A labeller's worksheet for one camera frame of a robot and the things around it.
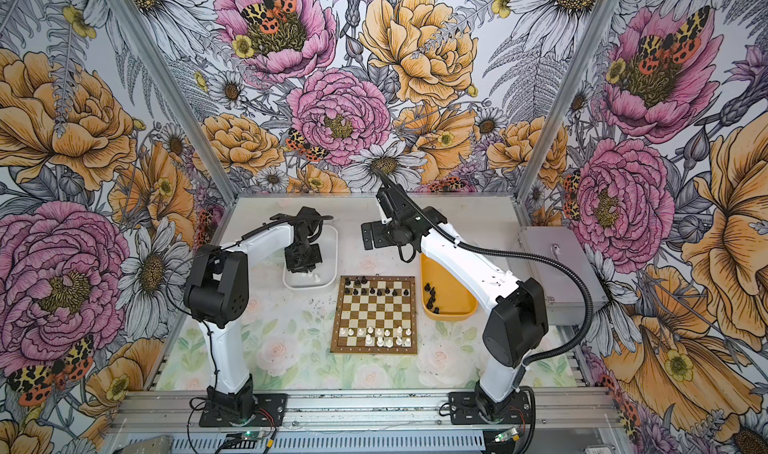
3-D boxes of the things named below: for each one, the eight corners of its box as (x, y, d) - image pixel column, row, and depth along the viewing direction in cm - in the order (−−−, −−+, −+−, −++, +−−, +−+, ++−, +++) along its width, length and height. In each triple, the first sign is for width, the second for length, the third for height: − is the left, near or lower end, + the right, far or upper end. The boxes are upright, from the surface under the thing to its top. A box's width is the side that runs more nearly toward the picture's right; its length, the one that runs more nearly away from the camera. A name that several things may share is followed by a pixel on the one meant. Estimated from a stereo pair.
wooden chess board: (332, 353, 85) (330, 350, 83) (341, 279, 100) (340, 275, 98) (417, 353, 85) (418, 350, 83) (413, 280, 100) (414, 275, 98)
